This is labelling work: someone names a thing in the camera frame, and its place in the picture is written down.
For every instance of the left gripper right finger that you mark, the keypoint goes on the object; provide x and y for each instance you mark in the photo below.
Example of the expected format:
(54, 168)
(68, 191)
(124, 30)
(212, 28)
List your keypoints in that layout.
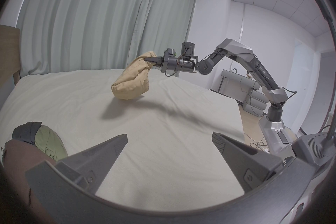
(244, 162)

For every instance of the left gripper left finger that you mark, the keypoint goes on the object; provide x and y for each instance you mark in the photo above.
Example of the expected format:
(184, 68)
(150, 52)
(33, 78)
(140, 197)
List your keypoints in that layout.
(91, 165)

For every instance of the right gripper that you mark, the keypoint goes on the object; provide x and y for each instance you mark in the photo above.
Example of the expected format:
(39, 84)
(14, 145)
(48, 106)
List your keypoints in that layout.
(172, 64)

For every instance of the beige shorts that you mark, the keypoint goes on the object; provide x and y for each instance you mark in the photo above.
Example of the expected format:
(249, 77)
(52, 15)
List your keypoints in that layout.
(132, 78)

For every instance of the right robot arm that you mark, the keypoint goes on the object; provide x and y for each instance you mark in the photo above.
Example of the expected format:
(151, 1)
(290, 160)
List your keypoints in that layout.
(236, 49)

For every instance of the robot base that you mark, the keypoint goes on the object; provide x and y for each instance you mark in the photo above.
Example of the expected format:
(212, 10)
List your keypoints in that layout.
(301, 144)

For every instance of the bed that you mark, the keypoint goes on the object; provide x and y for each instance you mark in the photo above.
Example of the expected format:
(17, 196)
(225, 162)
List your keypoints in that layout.
(157, 118)

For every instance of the olive green garment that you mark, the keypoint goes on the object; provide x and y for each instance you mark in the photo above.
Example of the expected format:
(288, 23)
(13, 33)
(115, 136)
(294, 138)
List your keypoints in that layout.
(49, 141)

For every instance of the grey side table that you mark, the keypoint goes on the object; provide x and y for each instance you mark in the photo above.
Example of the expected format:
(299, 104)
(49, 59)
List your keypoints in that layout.
(236, 78)

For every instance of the black garment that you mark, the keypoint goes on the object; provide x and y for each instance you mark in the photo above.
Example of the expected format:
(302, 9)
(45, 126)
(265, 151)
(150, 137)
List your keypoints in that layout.
(26, 132)

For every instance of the brown garment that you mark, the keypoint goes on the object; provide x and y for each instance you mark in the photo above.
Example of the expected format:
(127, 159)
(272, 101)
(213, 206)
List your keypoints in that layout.
(18, 165)

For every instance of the pale green curtain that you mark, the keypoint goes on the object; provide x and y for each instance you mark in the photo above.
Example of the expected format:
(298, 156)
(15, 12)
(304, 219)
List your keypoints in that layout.
(91, 13)

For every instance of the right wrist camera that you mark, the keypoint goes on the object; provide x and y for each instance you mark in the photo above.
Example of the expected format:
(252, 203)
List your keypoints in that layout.
(171, 51)

